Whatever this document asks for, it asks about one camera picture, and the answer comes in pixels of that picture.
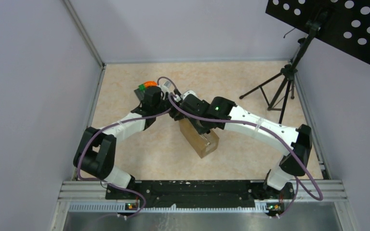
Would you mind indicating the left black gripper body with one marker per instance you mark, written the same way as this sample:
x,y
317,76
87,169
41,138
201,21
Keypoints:
x,y
164,104

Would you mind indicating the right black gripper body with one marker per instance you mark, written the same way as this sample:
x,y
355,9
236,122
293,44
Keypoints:
x,y
199,125

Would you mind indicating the brown cardboard express box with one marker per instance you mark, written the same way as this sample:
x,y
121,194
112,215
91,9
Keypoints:
x,y
203,144

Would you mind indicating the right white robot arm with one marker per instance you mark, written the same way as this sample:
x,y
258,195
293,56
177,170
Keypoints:
x,y
277,177

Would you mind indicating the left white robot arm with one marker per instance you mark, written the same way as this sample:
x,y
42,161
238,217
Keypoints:
x,y
96,151

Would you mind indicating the black tripod stand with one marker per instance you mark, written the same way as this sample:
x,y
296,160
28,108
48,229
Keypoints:
x,y
286,88

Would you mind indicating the black perforated stand tray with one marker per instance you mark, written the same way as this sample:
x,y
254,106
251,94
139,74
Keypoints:
x,y
344,24

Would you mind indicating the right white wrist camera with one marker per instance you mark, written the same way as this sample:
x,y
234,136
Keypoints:
x,y
187,93

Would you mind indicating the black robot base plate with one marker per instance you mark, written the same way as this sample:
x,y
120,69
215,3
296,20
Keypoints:
x,y
201,193

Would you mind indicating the grey slotted cable duct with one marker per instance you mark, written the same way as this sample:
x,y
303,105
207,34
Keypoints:
x,y
118,207

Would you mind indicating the aluminium frame rail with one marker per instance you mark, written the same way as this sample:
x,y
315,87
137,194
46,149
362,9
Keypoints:
x,y
83,32

